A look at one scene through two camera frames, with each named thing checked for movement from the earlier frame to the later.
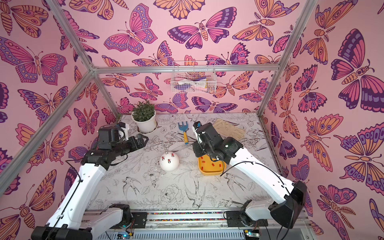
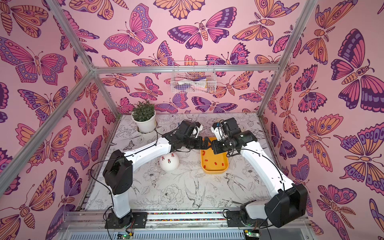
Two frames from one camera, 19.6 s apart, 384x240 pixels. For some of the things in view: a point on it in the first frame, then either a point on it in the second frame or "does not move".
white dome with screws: [169, 161] does not move
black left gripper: [132, 140] to [200, 145]
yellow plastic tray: [207, 166] does not move
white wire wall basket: [194, 82] does not move
